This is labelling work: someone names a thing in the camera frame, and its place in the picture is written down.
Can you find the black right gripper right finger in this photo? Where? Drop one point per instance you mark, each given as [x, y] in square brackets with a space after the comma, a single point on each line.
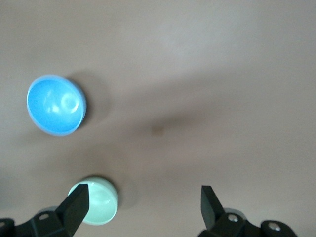
[212, 214]

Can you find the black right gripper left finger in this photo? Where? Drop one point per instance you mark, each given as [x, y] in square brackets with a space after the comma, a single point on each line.
[74, 212]

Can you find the pale green bowl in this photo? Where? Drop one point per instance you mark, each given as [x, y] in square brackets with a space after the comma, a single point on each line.
[103, 205]

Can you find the blue bowl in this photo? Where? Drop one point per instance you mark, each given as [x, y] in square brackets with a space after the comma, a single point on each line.
[54, 111]

